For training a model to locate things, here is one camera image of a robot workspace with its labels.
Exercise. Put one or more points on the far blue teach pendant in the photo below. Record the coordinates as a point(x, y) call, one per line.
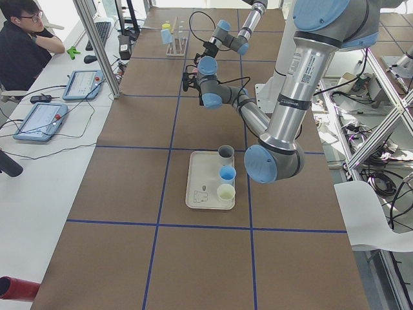
point(83, 84)

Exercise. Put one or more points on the light blue cup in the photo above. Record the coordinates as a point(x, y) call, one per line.
point(166, 36)
point(227, 174)

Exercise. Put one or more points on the red water bottle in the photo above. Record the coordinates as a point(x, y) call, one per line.
point(18, 289)

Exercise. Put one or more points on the green toy figure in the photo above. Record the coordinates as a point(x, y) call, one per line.
point(72, 52)

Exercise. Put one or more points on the seated person black shirt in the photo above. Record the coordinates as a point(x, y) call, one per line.
point(26, 45)

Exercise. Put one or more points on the near blue teach pendant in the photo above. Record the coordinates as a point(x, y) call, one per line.
point(42, 122)

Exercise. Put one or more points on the grey plastic cup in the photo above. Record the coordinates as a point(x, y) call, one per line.
point(226, 155)

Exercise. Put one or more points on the black power adapter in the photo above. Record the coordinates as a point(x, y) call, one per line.
point(41, 99)

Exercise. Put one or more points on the aluminium frame post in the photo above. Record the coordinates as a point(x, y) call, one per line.
point(91, 30)

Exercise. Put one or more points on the black computer mouse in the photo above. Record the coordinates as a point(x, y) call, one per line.
point(89, 59)

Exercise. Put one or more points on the black keyboard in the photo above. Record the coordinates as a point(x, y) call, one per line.
point(103, 31)

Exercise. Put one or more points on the black water bottle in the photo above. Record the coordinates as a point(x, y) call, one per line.
point(9, 166)

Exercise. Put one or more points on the white serving tray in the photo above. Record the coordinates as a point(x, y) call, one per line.
point(203, 181)

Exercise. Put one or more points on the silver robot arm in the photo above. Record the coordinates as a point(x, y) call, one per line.
point(321, 28)
point(240, 29)

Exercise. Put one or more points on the white wire cup rack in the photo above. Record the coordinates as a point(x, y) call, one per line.
point(179, 44)

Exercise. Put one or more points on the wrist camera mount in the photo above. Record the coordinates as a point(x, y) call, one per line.
point(189, 78)
point(197, 58)

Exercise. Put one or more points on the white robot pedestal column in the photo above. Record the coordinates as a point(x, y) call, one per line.
point(266, 94)

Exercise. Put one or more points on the cream plastic cup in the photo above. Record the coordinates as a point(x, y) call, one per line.
point(226, 192)

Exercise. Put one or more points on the light blue cup rear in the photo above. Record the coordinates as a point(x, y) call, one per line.
point(227, 174)

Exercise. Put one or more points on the light blue cup front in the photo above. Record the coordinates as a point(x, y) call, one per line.
point(166, 36)

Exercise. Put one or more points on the blue teach pendant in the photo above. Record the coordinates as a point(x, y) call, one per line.
point(42, 122)
point(83, 84)

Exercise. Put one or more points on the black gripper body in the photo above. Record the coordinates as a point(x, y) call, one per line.
point(209, 49)

